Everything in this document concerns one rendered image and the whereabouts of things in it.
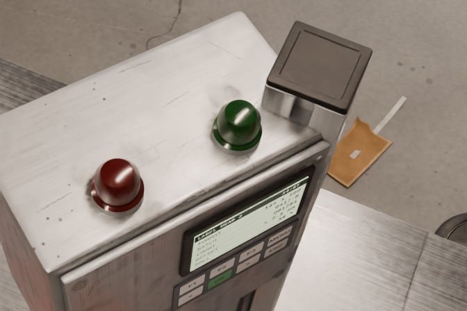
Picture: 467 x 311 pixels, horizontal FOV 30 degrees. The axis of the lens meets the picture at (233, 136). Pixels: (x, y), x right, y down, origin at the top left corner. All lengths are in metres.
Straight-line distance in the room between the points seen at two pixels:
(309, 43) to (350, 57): 0.02
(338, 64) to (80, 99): 0.14
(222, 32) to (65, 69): 1.81
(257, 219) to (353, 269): 0.67
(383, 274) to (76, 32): 1.41
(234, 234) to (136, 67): 0.11
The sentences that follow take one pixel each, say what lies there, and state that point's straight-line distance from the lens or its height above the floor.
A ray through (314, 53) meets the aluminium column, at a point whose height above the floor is 1.50.
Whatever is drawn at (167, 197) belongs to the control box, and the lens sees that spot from 0.44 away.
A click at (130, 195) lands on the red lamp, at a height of 1.49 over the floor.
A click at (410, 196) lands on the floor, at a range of 2.20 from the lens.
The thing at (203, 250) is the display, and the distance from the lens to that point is 0.47.
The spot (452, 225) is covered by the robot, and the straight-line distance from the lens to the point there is 1.91.
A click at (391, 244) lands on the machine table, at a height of 0.83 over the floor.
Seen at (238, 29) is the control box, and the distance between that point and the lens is 0.50.
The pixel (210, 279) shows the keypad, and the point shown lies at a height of 1.37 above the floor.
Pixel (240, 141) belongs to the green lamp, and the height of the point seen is 1.49.
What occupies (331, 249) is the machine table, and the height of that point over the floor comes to 0.83.
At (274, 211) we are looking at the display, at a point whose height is 1.43.
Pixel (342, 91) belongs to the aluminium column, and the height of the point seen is 1.50.
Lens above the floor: 1.86
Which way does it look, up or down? 58 degrees down
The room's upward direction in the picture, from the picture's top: 10 degrees clockwise
